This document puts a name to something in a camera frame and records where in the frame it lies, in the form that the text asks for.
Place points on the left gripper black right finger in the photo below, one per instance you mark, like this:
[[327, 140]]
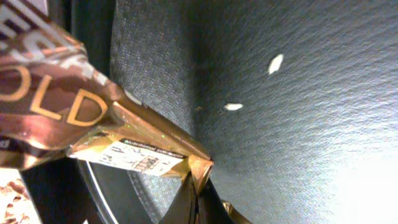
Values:
[[210, 207]]

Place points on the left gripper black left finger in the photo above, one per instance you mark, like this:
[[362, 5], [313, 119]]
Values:
[[184, 205]]

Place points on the brown gold snack wrapper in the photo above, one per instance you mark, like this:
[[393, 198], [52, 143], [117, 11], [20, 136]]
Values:
[[55, 104]]

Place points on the black rectangular tray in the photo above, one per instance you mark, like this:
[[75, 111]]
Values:
[[59, 193]]

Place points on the black round tray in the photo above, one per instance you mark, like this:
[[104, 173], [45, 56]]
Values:
[[296, 101]]

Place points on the spilled food scraps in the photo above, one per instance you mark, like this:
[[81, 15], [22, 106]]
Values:
[[16, 205]]

